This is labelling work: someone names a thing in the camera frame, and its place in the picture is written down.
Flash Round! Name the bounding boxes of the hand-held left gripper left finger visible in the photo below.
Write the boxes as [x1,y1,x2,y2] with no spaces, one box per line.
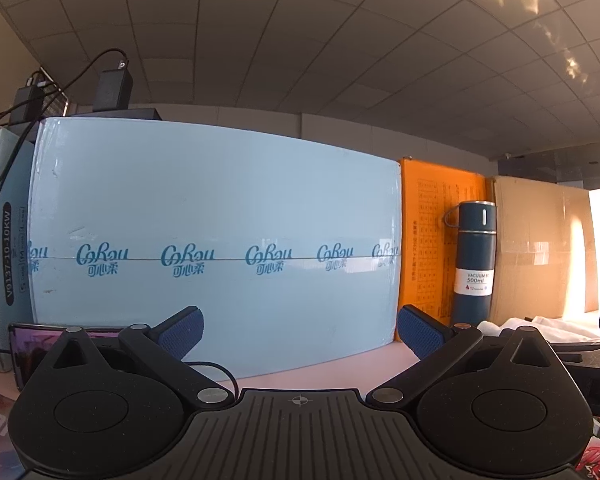
[27,305,236,410]

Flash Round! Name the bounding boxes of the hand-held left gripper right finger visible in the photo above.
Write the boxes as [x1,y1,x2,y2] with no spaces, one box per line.
[367,305,563,409]

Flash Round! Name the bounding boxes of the white cloth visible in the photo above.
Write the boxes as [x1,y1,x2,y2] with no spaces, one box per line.
[475,316,600,346]

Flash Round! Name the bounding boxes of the orange cardboard box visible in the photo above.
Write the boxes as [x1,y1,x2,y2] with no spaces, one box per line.
[396,157,488,326]

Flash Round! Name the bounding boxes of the dark blue vacuum bottle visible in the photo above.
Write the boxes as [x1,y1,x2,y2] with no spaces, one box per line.
[442,201,497,326]

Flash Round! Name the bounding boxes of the brown cardboard box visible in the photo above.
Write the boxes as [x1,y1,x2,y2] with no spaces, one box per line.
[487,175,600,323]

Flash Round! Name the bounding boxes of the large light blue carton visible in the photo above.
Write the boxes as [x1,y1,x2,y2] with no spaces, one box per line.
[30,117,401,378]

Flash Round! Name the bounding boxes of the smartphone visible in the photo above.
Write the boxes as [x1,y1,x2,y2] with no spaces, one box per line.
[7,324,126,392]

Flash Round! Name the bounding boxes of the small light blue carton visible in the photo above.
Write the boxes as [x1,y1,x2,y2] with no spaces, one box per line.
[0,127,38,356]

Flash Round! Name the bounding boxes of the flat black device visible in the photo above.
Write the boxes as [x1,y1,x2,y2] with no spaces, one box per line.
[75,106,162,122]

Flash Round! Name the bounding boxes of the black power adapter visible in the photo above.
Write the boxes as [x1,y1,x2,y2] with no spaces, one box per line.
[92,62,131,111]
[9,85,43,126]

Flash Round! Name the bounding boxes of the black phone cable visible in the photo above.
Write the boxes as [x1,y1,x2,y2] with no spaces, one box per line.
[186,360,241,402]

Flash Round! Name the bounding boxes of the black cables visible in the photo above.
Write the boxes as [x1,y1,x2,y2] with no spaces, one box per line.
[0,49,128,221]

